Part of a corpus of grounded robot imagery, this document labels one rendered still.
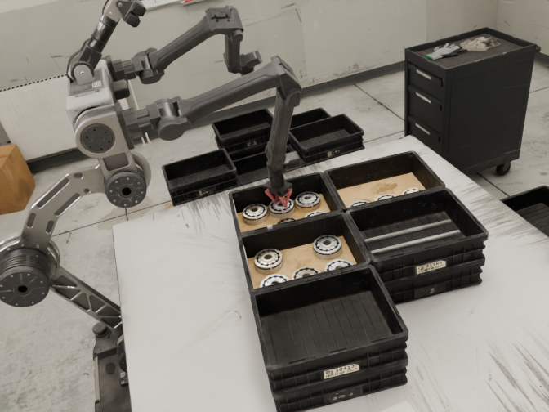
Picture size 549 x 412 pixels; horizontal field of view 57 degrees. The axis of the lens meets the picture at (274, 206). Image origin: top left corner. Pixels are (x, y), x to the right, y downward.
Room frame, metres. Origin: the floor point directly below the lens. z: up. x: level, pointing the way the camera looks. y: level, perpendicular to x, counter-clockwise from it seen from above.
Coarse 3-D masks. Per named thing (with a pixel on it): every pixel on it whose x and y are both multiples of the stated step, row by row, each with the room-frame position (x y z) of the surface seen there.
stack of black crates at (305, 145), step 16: (304, 128) 2.89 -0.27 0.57; (320, 128) 2.91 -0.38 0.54; (336, 128) 2.93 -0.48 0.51; (352, 128) 2.81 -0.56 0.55; (304, 144) 2.84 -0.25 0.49; (320, 144) 2.61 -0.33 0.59; (336, 144) 2.64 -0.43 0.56; (352, 144) 2.66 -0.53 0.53; (304, 160) 2.62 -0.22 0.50; (320, 160) 2.61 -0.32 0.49
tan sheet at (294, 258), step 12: (288, 252) 1.42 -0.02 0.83; (300, 252) 1.41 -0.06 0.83; (312, 252) 1.40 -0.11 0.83; (348, 252) 1.37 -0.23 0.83; (252, 264) 1.39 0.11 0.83; (288, 264) 1.36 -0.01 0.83; (300, 264) 1.35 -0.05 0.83; (312, 264) 1.34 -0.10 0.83; (324, 264) 1.32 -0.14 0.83; (252, 276) 1.33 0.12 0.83; (264, 276) 1.32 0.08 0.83; (288, 276) 1.29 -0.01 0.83
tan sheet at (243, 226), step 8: (296, 208) 1.68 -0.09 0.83; (320, 208) 1.65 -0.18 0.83; (328, 208) 1.64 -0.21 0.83; (240, 216) 1.70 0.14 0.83; (296, 216) 1.63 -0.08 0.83; (304, 216) 1.62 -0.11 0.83; (240, 224) 1.65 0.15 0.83; (248, 224) 1.64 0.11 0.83; (264, 224) 1.62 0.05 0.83; (272, 224) 1.61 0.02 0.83
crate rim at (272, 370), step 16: (336, 272) 1.17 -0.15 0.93; (352, 272) 1.16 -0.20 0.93; (272, 288) 1.15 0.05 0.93; (288, 288) 1.14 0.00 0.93; (384, 288) 1.07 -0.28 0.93; (256, 304) 1.09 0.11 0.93; (256, 320) 1.03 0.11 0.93; (400, 320) 0.93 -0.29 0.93; (400, 336) 0.88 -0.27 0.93; (336, 352) 0.87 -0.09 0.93; (352, 352) 0.87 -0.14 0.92; (272, 368) 0.85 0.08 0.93; (288, 368) 0.85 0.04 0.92
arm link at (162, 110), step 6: (168, 102) 1.42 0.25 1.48; (150, 108) 1.39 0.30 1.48; (156, 108) 1.39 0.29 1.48; (162, 108) 1.40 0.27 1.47; (168, 108) 1.40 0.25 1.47; (174, 108) 1.41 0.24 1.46; (150, 114) 1.37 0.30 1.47; (156, 114) 1.37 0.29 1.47; (162, 114) 1.38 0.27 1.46; (168, 114) 1.38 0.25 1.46; (174, 114) 1.38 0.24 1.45; (150, 120) 1.36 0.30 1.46; (156, 120) 1.36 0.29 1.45
